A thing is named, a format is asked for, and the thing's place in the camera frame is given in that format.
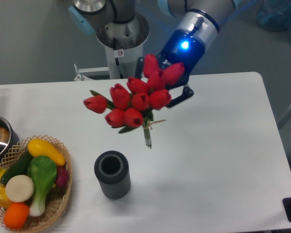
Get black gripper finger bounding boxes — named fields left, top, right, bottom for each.
left=167, top=85, right=194, bottom=109
left=135, top=57, right=144, bottom=79

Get round cream white vegetable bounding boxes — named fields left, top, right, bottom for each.
left=5, top=175, right=34, bottom=202

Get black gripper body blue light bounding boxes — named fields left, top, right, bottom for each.
left=156, top=30, right=205, bottom=89

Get black cable on pedestal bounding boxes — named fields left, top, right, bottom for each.
left=112, top=38, right=124, bottom=79

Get yellow squash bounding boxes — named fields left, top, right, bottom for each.
left=27, top=138, right=66, bottom=166

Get dark grey ribbed vase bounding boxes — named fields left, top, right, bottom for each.
left=94, top=150, right=131, bottom=200

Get blue plastic bag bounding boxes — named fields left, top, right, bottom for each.
left=254, top=0, right=291, bottom=40

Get orange fruit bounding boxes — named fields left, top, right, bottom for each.
left=3, top=202, right=29, bottom=230

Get yellow bell pepper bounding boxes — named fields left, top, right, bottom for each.
left=0, top=184, right=13, bottom=209

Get dark green cucumber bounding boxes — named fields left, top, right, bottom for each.
left=0, top=150, right=33, bottom=185

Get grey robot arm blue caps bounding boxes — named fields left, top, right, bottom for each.
left=68, top=0, right=239, bottom=108

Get green bok choy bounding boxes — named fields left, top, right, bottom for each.
left=27, top=155, right=57, bottom=217

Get red tulip bouquet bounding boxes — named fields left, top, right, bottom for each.
left=83, top=54, right=185, bottom=148

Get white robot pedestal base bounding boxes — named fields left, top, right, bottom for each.
left=75, top=13, right=149, bottom=81

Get woven wicker basket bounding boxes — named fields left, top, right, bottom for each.
left=0, top=135, right=72, bottom=233

